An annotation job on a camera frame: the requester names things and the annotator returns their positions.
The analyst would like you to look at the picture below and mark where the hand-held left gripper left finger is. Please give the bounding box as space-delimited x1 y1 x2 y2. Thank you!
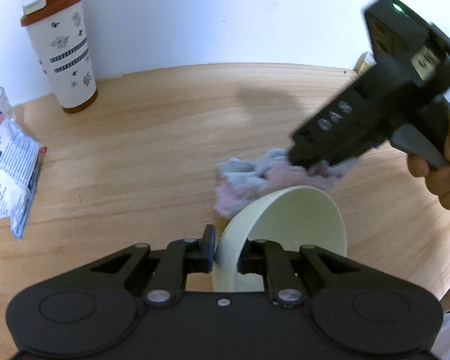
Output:
86 224 216 306

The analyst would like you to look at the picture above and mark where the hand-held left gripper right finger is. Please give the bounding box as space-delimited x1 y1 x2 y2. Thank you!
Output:
237 238 364 308

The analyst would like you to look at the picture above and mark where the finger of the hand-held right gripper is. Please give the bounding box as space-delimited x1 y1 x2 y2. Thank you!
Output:
287 140 361 169

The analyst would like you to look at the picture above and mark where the pale yellow bowl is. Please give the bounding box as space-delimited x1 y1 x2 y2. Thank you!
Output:
211 185 348 292

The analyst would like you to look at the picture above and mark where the light blue cleaning cloth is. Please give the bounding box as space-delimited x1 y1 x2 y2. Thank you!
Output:
214 148 362 218

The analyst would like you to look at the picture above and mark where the person's right hand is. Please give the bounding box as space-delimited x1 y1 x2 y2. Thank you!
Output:
406 97 450 221

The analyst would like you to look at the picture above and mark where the white pill bottle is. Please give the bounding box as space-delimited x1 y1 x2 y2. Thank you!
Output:
353 52 376 76

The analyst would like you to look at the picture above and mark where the printed plastic packet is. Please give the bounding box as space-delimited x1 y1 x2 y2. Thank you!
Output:
0 95 49 240

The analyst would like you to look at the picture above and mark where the white tumbler with red lid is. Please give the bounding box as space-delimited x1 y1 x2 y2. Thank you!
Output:
20 0 98 115

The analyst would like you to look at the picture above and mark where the clear glass cup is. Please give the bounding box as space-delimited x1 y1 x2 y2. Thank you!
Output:
0 86 16 121

